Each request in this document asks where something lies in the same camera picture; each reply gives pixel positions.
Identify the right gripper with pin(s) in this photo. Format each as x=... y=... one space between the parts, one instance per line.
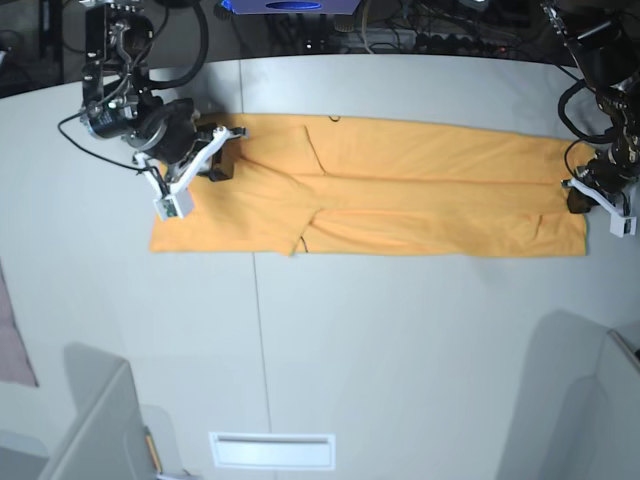
x=171 y=134

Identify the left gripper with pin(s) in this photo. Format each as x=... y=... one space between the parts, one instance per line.
x=600 y=173

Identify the orange yellow T-shirt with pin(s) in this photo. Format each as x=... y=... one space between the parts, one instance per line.
x=310 y=184

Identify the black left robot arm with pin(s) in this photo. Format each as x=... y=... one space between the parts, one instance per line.
x=594 y=34

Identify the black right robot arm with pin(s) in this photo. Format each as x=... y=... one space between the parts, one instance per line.
x=120 y=100

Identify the purple blue device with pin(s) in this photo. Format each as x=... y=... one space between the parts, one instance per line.
x=268 y=7

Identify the grey bin right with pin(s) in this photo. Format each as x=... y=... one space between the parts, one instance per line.
x=577 y=415

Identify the grey bin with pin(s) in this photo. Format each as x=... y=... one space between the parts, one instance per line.
x=577 y=415
x=107 y=438

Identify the black power strip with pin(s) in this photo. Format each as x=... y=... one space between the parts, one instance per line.
x=452 y=44

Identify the white recessed table slot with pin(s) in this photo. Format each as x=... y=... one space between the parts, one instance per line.
x=300 y=452

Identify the pink grey cloth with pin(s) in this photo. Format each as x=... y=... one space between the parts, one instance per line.
x=14 y=362

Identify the orange pencil in bin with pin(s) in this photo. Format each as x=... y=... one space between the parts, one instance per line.
x=153 y=453

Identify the grey bin left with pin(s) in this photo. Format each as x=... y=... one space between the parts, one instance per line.
x=107 y=438

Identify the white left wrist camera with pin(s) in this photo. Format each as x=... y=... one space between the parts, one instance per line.
x=622 y=222

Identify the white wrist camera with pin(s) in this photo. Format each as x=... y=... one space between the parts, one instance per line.
x=622 y=222
x=173 y=198

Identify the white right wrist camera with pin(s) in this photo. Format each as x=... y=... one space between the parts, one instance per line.
x=173 y=198

